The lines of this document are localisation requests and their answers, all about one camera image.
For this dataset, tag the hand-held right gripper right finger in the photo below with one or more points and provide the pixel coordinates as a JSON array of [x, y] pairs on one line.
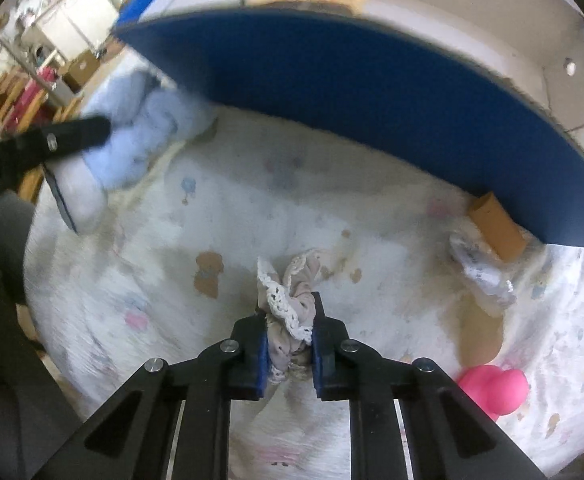
[[317, 360]]

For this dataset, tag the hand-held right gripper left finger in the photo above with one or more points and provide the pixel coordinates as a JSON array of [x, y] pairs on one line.
[[261, 360]]

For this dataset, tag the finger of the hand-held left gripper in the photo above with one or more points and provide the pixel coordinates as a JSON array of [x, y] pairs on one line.
[[64, 205], [71, 133]]

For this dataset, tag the light blue plush toy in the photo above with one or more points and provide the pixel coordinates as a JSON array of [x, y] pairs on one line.
[[131, 130]]

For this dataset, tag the beige lace-trimmed cloth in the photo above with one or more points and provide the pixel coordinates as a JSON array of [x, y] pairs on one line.
[[288, 305]]

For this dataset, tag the pink bag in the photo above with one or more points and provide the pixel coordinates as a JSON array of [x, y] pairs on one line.
[[36, 91]]

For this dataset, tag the small cardboard box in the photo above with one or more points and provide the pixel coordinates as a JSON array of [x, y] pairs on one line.
[[79, 72]]

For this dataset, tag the white shelf rack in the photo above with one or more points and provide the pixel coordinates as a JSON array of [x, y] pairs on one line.
[[71, 10]]

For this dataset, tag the white printed blanket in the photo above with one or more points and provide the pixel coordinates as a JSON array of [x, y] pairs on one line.
[[181, 260]]

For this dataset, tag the pink rubber toy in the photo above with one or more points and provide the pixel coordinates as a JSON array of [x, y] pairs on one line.
[[494, 385]]

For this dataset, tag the white crumpled cloth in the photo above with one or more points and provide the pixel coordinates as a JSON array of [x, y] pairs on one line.
[[478, 270]]

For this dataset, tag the brown cardboard tube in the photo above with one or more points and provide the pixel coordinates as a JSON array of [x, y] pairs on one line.
[[498, 227]]

